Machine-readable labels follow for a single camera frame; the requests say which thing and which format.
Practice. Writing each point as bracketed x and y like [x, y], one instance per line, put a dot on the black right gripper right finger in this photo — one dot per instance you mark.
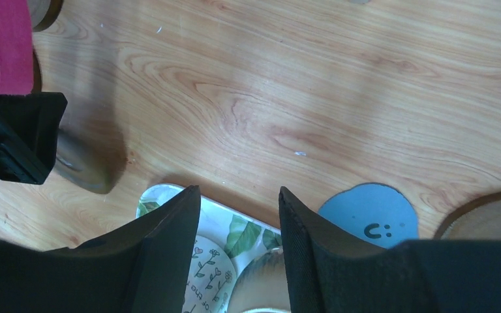
[330, 270]

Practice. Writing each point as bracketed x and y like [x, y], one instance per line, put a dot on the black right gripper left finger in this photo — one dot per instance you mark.
[142, 266]

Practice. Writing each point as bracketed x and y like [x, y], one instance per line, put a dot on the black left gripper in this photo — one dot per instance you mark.
[29, 128]

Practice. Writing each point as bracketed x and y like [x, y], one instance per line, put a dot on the blue coaster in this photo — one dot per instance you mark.
[376, 213]

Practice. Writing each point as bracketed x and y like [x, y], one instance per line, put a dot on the plain dark brown coaster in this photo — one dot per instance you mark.
[90, 165]

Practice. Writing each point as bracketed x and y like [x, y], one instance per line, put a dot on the floral white serving tray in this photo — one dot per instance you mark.
[226, 242]

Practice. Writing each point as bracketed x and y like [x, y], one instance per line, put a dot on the dark wooden coaster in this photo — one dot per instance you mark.
[479, 219]

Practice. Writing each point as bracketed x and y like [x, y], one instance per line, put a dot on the ringed brown coaster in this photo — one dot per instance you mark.
[43, 13]

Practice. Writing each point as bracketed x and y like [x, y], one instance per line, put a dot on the beige ceramic mug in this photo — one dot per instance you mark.
[262, 286]

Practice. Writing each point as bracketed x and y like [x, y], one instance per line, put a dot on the magenta cloth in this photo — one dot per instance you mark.
[16, 54]

